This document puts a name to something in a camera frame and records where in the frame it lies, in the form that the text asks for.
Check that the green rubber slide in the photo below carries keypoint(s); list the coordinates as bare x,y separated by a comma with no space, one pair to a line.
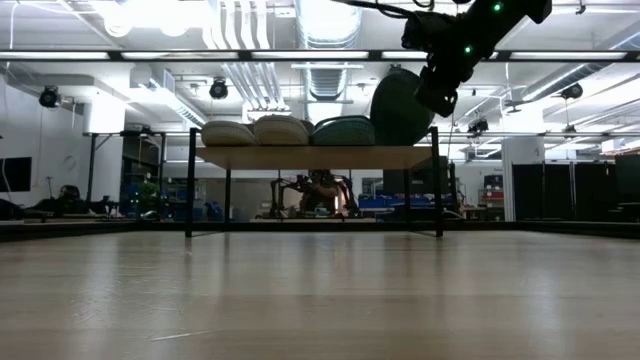
397,110
344,131

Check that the white rubber slide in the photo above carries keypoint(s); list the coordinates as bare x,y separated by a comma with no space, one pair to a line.
281,130
227,134

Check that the black background robot arm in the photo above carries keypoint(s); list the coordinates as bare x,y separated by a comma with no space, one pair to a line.
282,190

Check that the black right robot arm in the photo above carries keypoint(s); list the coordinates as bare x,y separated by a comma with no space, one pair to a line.
500,22

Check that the person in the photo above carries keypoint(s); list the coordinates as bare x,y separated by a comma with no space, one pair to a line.
67,200
320,192

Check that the black storage rack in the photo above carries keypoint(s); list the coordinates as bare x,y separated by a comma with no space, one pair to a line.
142,170

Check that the black ceiling camera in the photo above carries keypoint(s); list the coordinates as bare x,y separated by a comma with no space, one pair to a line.
49,96
478,126
218,90
571,91

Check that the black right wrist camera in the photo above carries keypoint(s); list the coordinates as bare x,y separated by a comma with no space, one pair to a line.
425,30

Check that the silver ceiling duct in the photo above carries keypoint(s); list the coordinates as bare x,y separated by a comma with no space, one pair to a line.
327,22

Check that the wooden shelf with black frame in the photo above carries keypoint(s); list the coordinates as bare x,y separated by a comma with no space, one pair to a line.
315,157

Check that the black partition wall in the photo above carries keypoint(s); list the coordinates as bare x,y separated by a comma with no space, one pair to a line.
560,192

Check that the black table frame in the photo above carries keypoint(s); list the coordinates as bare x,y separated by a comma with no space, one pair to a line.
320,226

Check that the black wall screen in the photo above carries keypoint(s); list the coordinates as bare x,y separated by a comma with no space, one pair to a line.
15,174

